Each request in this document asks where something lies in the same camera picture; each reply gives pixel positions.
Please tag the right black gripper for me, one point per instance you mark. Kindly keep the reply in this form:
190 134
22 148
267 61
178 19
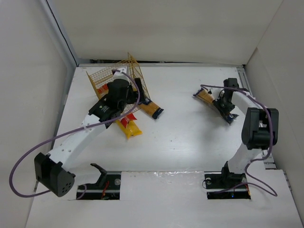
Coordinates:
219 104

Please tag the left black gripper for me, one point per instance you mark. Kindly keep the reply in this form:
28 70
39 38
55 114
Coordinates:
133 95

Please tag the blue patterned spaghetti bag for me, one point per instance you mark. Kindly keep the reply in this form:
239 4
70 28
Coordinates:
207 97

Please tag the yellow spaghetti bag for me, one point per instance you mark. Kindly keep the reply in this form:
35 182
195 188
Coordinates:
131 129

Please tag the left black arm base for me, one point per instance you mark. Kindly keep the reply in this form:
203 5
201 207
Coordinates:
106 188

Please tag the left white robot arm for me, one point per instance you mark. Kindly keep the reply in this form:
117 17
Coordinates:
52 169

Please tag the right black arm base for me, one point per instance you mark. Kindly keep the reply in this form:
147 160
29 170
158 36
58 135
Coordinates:
223 187

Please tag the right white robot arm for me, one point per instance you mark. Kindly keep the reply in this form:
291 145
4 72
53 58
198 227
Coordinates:
240 162

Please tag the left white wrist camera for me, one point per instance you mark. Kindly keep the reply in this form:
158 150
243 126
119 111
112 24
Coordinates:
120 73

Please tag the yellow wire mesh shelf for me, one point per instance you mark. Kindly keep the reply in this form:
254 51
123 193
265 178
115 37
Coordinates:
100 79

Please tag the aluminium rail right side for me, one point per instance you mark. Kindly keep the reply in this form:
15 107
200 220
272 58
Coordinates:
260 129

